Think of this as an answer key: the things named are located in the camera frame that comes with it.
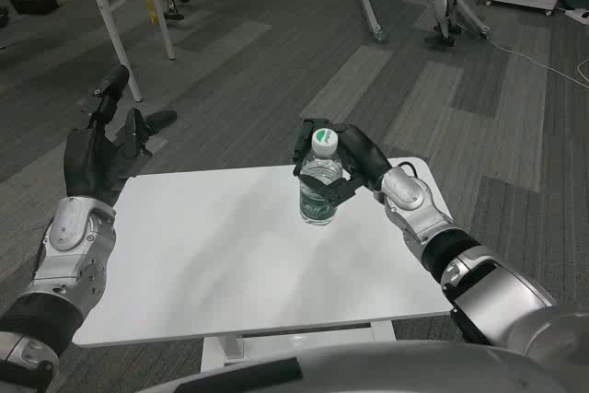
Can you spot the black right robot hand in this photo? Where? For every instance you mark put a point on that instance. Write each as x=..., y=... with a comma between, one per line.
x=363, y=153

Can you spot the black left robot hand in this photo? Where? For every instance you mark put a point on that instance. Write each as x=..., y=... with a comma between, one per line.
x=87, y=163

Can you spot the clear green-label water bottle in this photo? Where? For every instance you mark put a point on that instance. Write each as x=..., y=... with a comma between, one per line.
x=318, y=165

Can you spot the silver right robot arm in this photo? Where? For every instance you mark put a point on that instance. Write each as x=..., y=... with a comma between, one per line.
x=405, y=190

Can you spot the black shoe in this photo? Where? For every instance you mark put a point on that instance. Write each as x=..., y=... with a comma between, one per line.
x=3, y=16

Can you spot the silver hanging humanoid robot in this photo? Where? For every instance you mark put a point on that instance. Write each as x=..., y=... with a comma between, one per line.
x=442, y=2

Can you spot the silver robot chest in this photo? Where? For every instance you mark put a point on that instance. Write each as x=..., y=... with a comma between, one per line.
x=414, y=374

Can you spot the white power strip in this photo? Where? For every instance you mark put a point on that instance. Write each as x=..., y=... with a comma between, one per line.
x=580, y=15

